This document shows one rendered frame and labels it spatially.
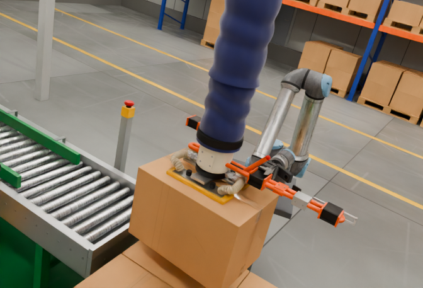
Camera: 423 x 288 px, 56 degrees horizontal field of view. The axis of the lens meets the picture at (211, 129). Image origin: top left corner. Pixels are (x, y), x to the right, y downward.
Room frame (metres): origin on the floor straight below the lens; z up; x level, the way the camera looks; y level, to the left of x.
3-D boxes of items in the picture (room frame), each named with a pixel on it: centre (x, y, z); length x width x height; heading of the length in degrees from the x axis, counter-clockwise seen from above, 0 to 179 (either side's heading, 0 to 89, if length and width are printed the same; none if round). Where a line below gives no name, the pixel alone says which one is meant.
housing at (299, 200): (1.55, -0.46, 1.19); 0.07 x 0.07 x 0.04; 62
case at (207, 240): (1.75, -0.05, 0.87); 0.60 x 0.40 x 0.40; 60
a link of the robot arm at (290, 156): (1.93, -0.41, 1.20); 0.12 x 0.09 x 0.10; 154
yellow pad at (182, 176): (1.68, -0.01, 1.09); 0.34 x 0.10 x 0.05; 62
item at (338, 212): (1.48, -0.58, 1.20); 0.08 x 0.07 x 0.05; 62
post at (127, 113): (2.61, 0.60, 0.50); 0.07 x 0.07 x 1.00; 64
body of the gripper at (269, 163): (1.78, -0.33, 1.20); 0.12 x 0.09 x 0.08; 154
